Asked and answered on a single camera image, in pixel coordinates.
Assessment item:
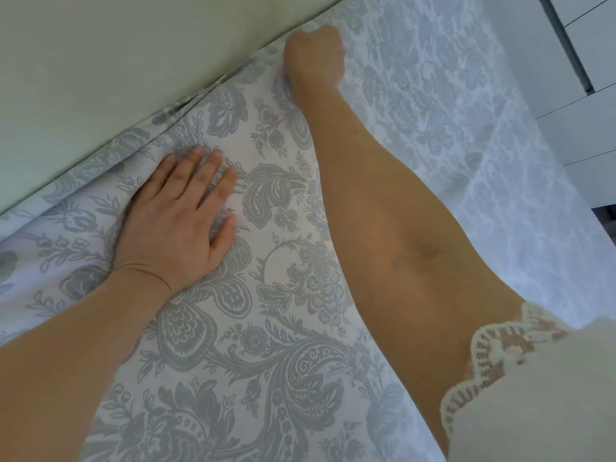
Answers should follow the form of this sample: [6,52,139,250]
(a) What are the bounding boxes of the person's right hand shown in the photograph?
[283,24,346,97]

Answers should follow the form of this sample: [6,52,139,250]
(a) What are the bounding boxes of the person's left forearm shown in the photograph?
[0,269,175,462]

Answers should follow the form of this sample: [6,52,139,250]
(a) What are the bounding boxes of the person's white shirt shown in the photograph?
[440,301,616,462]

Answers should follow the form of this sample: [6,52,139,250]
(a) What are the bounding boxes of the blue-grey cloth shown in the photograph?
[0,0,616,462]

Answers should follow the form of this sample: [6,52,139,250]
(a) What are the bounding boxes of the person's left hand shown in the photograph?
[110,145,239,297]

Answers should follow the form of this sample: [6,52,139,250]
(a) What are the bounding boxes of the person's right forearm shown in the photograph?
[293,81,526,453]

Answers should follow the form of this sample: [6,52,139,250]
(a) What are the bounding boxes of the white wardrobe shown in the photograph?
[534,0,616,212]

